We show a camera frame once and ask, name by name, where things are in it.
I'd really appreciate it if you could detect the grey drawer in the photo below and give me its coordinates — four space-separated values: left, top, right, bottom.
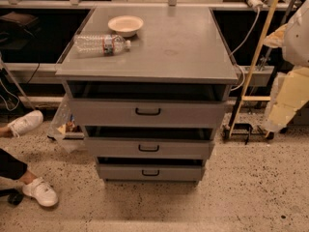
97 164 205 182
84 137 214 160
69 99 225 128

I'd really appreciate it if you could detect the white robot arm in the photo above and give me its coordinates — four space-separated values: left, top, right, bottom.
263 0 309 132

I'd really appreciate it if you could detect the grey metal drawer cabinet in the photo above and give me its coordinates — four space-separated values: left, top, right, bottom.
55 5 239 188

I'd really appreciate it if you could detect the grey bottom drawer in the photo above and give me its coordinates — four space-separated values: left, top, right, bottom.
97 164 205 182

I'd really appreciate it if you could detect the grey top drawer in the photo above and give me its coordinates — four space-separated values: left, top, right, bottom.
69 99 225 128

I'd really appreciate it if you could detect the white ceramic bowl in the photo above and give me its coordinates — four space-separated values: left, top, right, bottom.
108 15 144 38

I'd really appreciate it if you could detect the clear plastic water bottle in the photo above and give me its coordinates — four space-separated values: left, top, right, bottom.
74 34 131 56

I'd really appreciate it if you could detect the clear plastic bag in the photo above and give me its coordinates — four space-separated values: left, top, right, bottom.
47 95 85 153

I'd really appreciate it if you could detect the white sneaker upper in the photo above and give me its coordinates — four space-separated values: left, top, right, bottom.
8 110 43 137

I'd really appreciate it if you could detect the white sneaker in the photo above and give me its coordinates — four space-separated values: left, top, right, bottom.
22 177 59 207
8 110 43 137

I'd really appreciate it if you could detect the white sneaker lower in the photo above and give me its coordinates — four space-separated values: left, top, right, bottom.
22 177 59 207

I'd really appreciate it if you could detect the black trouser leg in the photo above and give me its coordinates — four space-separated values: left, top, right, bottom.
0 149 28 180

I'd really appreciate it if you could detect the black chair caster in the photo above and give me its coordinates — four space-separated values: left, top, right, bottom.
8 193 23 206

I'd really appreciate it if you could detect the yellow wooden ladder frame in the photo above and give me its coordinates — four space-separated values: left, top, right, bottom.
223 0 279 139

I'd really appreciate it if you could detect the white power cable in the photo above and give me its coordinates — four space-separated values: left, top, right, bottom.
228 7 262 93

